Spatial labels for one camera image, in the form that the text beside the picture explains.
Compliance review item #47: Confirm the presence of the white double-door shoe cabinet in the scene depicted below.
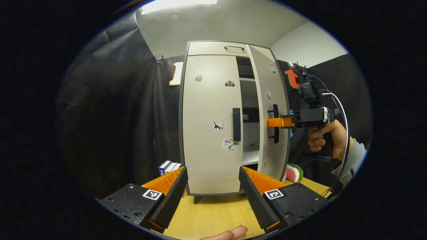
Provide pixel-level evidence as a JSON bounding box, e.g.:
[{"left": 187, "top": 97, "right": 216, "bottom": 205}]
[{"left": 179, "top": 41, "right": 291, "bottom": 204}]

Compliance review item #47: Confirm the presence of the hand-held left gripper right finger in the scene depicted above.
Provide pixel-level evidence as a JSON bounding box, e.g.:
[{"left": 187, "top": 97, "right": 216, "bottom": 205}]
[{"left": 238, "top": 166, "right": 330, "bottom": 234}]

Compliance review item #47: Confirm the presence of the ceiling light panel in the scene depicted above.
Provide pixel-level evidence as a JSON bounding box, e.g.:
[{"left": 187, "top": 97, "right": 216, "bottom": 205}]
[{"left": 140, "top": 0, "right": 218, "bottom": 16}]

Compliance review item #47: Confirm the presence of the black backdrop cloth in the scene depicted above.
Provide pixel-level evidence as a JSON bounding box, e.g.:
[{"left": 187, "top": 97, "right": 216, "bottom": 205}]
[{"left": 57, "top": 13, "right": 372, "bottom": 200}]

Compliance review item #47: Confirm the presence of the watermelon slice toy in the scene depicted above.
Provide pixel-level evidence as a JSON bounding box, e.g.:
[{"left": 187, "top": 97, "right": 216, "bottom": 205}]
[{"left": 285, "top": 163, "right": 304, "bottom": 183}]

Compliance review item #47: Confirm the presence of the white shoe cabinet door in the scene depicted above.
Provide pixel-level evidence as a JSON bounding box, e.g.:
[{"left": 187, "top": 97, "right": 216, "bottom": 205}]
[
  {"left": 247, "top": 45, "right": 290, "bottom": 182},
  {"left": 182, "top": 54, "right": 243, "bottom": 195}
]

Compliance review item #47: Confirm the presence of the blue and white box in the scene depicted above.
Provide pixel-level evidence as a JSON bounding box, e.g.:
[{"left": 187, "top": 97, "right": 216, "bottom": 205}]
[{"left": 157, "top": 160, "right": 182, "bottom": 177}]

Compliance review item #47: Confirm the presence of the white cable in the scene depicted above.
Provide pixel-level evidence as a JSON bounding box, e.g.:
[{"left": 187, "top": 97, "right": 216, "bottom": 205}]
[{"left": 321, "top": 92, "right": 351, "bottom": 198}]

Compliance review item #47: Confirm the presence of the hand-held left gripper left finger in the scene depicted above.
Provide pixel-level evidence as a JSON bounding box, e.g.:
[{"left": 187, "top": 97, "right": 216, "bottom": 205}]
[{"left": 99, "top": 166, "right": 189, "bottom": 234}]

